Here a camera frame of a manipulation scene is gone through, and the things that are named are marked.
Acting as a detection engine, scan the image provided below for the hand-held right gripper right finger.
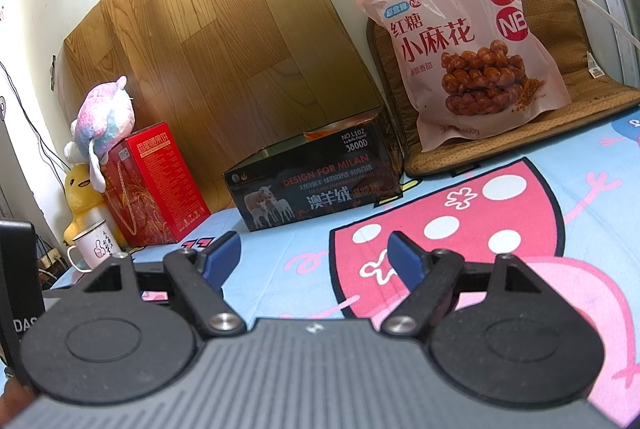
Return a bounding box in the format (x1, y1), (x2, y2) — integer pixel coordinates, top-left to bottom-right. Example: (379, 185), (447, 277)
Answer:
(382, 231), (543, 339)

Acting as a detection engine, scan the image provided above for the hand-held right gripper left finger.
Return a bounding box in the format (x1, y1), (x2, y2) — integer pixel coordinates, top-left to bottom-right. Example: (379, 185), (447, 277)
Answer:
(82, 231), (247, 340)

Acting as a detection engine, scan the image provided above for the black cardboard box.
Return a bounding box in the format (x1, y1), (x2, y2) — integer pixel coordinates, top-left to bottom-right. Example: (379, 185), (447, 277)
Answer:
(222, 106), (403, 232)

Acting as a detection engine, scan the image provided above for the red snack packet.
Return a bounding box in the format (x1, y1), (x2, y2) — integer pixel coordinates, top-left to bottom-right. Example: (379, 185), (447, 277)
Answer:
(304, 121), (372, 143)

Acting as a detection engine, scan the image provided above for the printed blanket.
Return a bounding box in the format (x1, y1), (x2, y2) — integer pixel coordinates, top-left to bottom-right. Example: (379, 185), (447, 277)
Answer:
(45, 109), (640, 429)

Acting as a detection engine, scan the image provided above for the white enamel mug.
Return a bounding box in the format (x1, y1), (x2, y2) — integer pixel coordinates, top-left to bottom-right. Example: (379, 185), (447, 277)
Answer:
(66, 220), (123, 272)

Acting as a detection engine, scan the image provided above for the red gift box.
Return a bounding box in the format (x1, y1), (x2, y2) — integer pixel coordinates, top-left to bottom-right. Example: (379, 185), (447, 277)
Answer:
(102, 121), (212, 247)

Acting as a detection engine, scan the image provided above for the yellow plush toy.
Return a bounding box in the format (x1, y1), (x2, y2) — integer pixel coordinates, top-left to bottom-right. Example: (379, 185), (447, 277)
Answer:
(62, 161), (126, 247)

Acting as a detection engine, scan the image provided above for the pastel plush toy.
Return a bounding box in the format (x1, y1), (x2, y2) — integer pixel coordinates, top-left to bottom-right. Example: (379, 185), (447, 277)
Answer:
(70, 75), (136, 192)

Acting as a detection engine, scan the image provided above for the wooden board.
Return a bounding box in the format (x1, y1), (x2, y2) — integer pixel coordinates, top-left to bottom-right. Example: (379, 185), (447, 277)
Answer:
(52, 0), (396, 215)

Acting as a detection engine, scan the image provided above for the large pink snack bag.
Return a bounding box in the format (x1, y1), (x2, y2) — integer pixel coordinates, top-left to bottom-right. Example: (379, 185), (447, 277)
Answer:
(355, 0), (573, 150)

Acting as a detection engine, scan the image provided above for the brown seat cushion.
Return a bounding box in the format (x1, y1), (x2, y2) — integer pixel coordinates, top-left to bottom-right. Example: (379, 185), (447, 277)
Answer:
(365, 0), (640, 177)

